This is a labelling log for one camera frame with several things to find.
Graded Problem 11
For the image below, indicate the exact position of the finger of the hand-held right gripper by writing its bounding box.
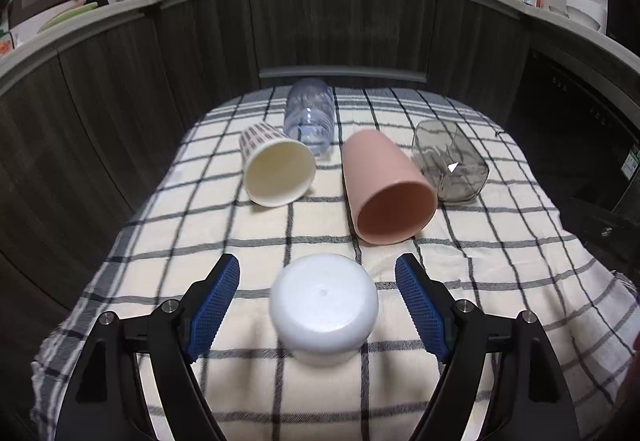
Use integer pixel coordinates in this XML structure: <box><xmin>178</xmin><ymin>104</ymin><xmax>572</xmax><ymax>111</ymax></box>
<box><xmin>559</xmin><ymin>200</ymin><xmax>640</xmax><ymax>282</ymax></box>

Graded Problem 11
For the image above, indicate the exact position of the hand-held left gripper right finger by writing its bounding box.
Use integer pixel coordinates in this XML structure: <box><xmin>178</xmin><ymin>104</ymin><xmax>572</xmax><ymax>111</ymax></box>
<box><xmin>395</xmin><ymin>253</ymin><xmax>583</xmax><ymax>441</ymax></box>

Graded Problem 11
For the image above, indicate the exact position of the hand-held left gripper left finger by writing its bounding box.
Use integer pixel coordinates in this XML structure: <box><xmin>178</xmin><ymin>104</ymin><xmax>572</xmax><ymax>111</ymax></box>
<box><xmin>54</xmin><ymin>253</ymin><xmax>241</xmax><ymax>441</ymax></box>

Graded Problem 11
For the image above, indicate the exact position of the white plastic cup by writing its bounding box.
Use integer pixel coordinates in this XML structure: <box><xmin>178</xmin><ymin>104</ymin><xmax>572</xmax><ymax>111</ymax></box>
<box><xmin>269</xmin><ymin>253</ymin><xmax>379</xmax><ymax>368</ymax></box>

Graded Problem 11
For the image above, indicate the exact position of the pink cup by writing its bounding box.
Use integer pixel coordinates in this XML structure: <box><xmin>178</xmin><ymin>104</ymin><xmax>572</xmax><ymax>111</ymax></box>
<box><xmin>341</xmin><ymin>128</ymin><xmax>438</xmax><ymax>245</ymax></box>

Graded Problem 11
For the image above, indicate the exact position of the cream striped cup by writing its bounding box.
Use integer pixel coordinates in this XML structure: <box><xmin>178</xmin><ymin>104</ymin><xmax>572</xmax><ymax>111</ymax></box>
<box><xmin>239</xmin><ymin>122</ymin><xmax>317</xmax><ymax>208</ymax></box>

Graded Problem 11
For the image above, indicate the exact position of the grey faceted glass cup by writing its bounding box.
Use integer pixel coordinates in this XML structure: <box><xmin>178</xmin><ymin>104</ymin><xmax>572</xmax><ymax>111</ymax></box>
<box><xmin>411</xmin><ymin>119</ymin><xmax>490</xmax><ymax>204</ymax></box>

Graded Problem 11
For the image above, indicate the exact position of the checked tablecloth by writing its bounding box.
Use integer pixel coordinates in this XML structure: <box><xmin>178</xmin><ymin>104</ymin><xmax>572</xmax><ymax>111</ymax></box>
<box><xmin>30</xmin><ymin>86</ymin><xmax>640</xmax><ymax>441</ymax></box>

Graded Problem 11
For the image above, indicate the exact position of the black built-in appliance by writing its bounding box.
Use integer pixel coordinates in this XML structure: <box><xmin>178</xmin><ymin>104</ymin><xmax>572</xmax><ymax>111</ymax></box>
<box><xmin>505</xmin><ymin>46</ymin><xmax>640</xmax><ymax>227</ymax></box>

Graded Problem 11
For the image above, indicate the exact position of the clear plastic bottle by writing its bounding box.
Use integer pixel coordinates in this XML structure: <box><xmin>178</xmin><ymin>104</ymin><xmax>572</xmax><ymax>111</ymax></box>
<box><xmin>283</xmin><ymin>78</ymin><xmax>335</xmax><ymax>156</ymax></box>

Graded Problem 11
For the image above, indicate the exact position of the dark wooden cabinet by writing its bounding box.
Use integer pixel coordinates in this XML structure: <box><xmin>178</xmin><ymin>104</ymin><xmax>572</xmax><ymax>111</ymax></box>
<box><xmin>0</xmin><ymin>0</ymin><xmax>533</xmax><ymax>317</ymax></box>

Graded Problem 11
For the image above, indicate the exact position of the light green plate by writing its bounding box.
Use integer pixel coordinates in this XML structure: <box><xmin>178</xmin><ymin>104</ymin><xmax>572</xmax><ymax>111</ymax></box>
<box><xmin>37</xmin><ymin>2</ymin><xmax>99</xmax><ymax>33</ymax></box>

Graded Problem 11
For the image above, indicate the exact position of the grey bar handle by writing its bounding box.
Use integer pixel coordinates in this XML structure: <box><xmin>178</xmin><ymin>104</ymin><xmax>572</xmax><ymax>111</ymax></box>
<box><xmin>259</xmin><ymin>66</ymin><xmax>429</xmax><ymax>84</ymax></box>

